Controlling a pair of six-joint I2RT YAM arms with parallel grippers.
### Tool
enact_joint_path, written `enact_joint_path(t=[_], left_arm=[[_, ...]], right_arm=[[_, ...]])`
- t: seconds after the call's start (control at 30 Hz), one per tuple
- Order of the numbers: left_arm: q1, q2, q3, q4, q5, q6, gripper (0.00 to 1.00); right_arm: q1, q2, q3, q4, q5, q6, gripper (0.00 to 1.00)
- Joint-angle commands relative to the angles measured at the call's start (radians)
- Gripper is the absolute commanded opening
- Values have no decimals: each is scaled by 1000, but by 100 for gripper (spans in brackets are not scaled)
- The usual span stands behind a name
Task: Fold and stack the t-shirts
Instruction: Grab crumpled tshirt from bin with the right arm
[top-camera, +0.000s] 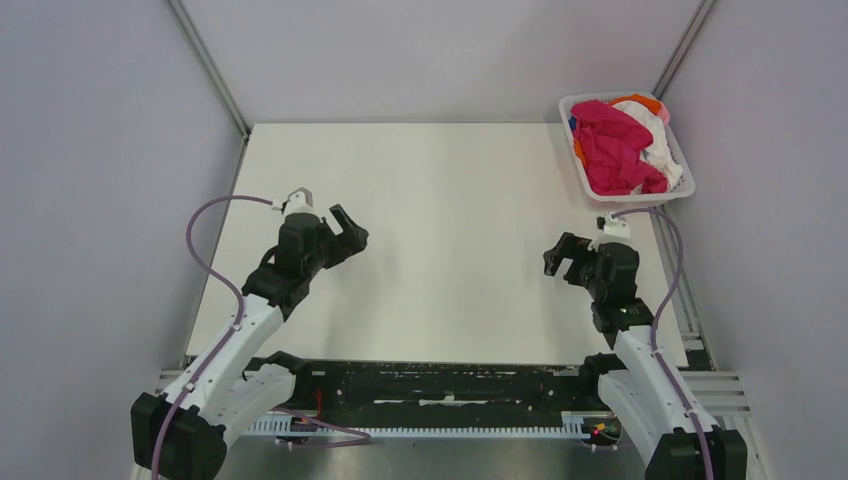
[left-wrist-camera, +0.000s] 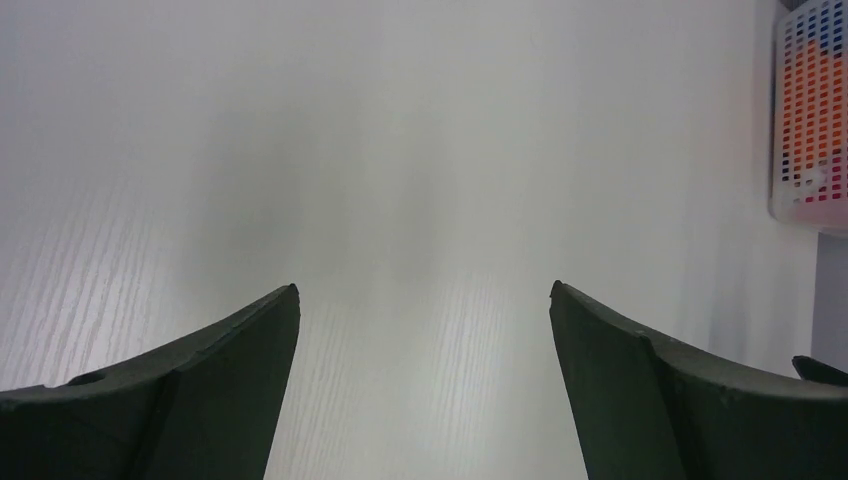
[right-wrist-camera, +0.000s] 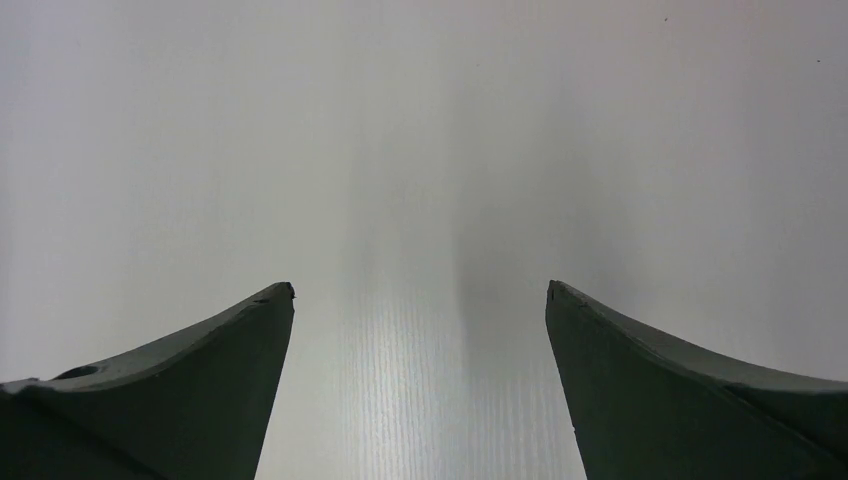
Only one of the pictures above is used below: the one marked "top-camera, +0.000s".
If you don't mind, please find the pink t shirt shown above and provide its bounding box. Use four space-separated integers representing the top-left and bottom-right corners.
571 100 669 196

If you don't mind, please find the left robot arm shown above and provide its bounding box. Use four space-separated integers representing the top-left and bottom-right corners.
130 200 369 479

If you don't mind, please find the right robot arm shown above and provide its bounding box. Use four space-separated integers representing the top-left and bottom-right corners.
543 232 748 479

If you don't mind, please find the white plastic basket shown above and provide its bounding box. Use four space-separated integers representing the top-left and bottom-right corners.
558 92 696 208

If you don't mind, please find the white t shirt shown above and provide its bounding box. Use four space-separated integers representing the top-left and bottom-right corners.
613 100 683 191

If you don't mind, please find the orange t shirt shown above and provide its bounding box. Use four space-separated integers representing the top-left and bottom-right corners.
609 94 664 115

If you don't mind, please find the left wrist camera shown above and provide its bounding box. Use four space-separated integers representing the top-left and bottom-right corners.
270 187 314 217

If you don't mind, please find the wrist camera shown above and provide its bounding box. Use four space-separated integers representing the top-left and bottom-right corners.
270 187 314 217
596 213 631 243

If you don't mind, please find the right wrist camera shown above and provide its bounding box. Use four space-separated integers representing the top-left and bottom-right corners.
596 213 631 243

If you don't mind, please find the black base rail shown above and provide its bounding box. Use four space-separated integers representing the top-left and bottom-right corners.
285 361 611 429

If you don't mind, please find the white cable duct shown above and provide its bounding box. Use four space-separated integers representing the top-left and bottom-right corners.
244 414 591 440

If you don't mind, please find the left aluminium corner post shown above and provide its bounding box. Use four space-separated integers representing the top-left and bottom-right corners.
165 0 251 143

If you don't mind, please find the aluminium corner post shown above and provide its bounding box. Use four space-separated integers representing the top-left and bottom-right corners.
652 0 719 99
165 0 251 143

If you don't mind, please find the right aluminium corner post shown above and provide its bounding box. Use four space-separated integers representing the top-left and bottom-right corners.
652 0 719 99

